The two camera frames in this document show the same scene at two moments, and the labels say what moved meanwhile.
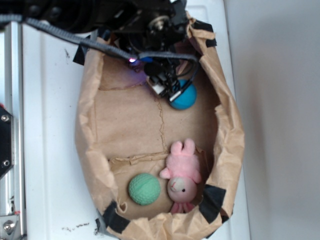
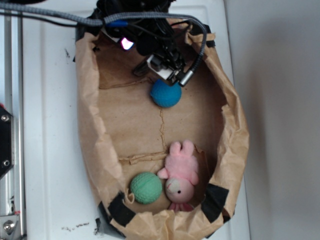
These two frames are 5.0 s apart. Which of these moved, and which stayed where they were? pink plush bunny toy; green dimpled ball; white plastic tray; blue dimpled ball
Moved: blue dimpled ball
Stayed: white plastic tray; green dimpled ball; pink plush bunny toy
